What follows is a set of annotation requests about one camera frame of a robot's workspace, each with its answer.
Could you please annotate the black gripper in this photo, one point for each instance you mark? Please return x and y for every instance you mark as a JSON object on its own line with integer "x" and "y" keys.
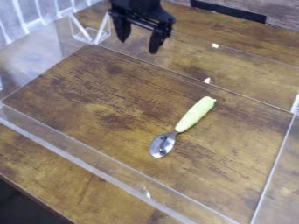
{"x": 145, "y": 13}

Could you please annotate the green handled metal spoon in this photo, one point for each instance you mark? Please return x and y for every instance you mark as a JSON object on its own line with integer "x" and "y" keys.
{"x": 163, "y": 143}

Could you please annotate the clear acrylic triangle bracket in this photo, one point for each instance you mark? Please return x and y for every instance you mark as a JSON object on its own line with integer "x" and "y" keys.
{"x": 89, "y": 35}

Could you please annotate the clear acrylic enclosure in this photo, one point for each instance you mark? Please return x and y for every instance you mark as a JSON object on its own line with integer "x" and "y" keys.
{"x": 84, "y": 106}

